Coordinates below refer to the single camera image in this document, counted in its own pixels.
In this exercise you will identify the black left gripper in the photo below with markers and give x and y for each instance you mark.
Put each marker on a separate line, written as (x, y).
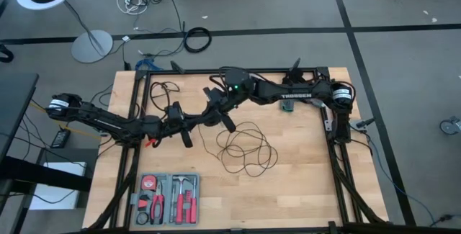
(178, 120)

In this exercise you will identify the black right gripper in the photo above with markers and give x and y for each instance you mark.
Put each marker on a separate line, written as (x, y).
(218, 104)

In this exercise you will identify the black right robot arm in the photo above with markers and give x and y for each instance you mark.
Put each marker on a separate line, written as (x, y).
(295, 93)

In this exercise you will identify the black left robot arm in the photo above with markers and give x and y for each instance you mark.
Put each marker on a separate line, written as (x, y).
(104, 120)

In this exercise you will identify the grey plastic tool case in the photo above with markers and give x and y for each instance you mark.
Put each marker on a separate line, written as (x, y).
(168, 191)

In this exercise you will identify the red bit holder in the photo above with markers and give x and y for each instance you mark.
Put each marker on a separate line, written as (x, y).
(187, 198)

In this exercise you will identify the red tape measure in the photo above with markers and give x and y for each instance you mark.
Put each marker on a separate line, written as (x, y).
(148, 183)

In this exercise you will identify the small grey screwdriver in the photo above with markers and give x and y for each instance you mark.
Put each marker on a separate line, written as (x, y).
(173, 198)

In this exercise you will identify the red and black utility knife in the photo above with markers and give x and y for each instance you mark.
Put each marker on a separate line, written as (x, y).
(143, 203)

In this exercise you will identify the black tape roll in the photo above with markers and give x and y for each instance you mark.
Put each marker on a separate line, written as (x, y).
(138, 219)

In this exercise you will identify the black power adapter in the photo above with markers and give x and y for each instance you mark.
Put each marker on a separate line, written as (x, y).
(60, 138)

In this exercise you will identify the black metal beam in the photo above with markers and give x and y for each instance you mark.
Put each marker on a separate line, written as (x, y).
(36, 173)

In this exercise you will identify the black desk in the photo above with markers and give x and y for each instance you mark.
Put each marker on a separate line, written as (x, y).
(14, 111)

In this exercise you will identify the black chair base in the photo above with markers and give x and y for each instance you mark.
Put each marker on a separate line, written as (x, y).
(5, 55)

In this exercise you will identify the grey caster wheel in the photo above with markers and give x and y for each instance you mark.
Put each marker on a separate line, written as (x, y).
(448, 126)

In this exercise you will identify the grey bracket with black knob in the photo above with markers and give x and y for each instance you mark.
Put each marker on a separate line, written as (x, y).
(360, 123)

